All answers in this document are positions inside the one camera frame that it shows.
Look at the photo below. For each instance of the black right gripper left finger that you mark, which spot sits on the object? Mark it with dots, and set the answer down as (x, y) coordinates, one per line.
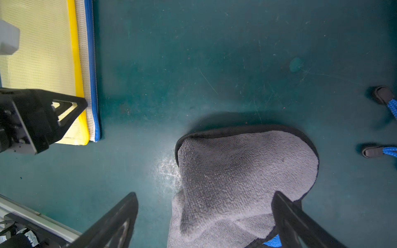
(114, 229)

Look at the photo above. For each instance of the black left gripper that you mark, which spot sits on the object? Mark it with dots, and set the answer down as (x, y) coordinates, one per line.
(31, 122)

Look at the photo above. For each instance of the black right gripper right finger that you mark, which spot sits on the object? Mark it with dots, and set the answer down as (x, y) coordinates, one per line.
(295, 226)

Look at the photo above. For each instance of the yellow mesh document bag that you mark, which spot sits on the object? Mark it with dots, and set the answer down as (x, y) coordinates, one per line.
(48, 56)

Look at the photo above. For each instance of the grey blue microfibre cloth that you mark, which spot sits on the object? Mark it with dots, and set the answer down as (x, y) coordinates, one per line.
(229, 177)

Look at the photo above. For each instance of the blue zipper document bag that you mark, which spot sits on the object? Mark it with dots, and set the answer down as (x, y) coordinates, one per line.
(384, 96)

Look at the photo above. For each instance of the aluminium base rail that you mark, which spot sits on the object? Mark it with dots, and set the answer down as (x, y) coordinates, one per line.
(22, 227)

